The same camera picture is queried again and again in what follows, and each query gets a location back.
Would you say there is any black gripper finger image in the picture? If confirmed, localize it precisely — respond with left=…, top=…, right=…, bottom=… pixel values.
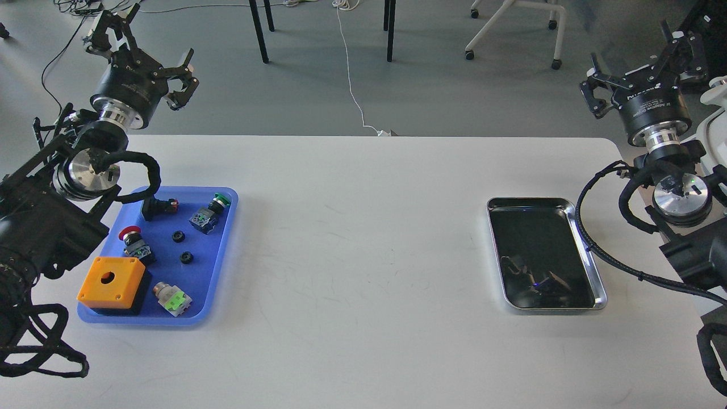
left=659, top=20, right=708, bottom=81
left=83, top=3, right=149, bottom=63
left=153, top=48, right=199, bottom=111
left=580, top=53, right=625, bottom=119

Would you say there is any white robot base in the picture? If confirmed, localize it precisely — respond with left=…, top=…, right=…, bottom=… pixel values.
left=695, top=76, right=726, bottom=176

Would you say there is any black table leg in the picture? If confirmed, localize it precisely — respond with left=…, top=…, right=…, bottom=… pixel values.
left=383, top=0, right=397, bottom=62
left=247, top=0, right=275, bottom=64

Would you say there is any silver metal tray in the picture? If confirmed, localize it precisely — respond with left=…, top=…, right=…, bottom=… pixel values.
left=487, top=197, right=608, bottom=314

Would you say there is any red mushroom push button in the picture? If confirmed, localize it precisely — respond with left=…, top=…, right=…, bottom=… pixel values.
left=118, top=226, right=156, bottom=266

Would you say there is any white chair base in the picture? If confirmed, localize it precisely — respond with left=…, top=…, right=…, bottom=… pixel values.
left=464, top=0, right=567, bottom=71

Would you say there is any green push button switch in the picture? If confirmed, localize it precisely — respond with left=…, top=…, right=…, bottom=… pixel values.
left=189, top=193, right=232, bottom=235

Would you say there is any black cabinet on casters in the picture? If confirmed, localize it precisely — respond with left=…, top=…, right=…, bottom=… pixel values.
left=679, top=1, right=726, bottom=94

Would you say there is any black table leg right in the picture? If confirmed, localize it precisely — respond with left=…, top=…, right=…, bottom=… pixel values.
left=383, top=0, right=397, bottom=62

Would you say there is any black selector switch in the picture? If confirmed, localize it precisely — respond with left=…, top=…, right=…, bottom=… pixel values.
left=141, top=196, right=179, bottom=221

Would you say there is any black gear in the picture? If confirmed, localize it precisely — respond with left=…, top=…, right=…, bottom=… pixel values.
left=171, top=230, right=186, bottom=243
left=178, top=251, right=194, bottom=265

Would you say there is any black table leg left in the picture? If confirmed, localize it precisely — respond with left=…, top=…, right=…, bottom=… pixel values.
left=247, top=0, right=275, bottom=64

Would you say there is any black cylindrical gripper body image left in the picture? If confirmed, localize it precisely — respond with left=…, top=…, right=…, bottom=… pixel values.
left=90, top=50, right=169, bottom=129

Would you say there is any orange and black button box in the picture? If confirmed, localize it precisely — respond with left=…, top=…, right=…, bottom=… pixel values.
left=76, top=256, right=152, bottom=316

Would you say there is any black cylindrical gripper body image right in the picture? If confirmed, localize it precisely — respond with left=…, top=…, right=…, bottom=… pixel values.
left=611, top=65, right=692, bottom=147

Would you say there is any light green contact block switch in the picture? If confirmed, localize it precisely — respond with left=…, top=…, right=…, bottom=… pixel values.
left=152, top=282, right=193, bottom=318

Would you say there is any black floor cable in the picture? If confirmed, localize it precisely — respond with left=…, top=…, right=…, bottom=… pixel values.
left=40, top=0, right=143, bottom=114

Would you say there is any white floor cable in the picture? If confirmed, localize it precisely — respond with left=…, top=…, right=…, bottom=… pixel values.
left=332, top=0, right=392, bottom=137

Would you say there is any blue plastic tray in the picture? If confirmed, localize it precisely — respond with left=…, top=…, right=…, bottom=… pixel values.
left=76, top=186, right=239, bottom=327

